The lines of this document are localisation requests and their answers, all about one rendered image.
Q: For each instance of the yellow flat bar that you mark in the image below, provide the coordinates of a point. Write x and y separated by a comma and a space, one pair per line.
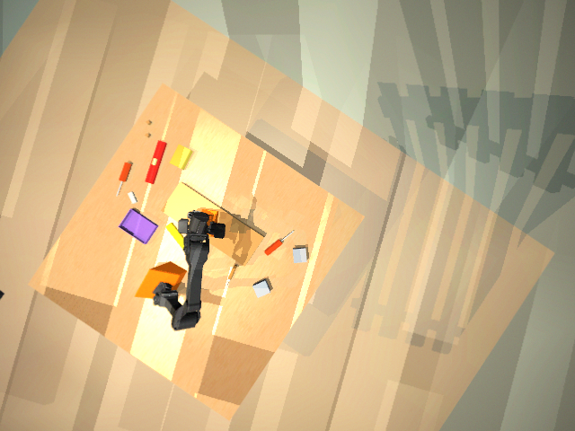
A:
175, 234

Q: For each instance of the purple rectangular tray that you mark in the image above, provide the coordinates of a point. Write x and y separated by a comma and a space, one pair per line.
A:
138, 226

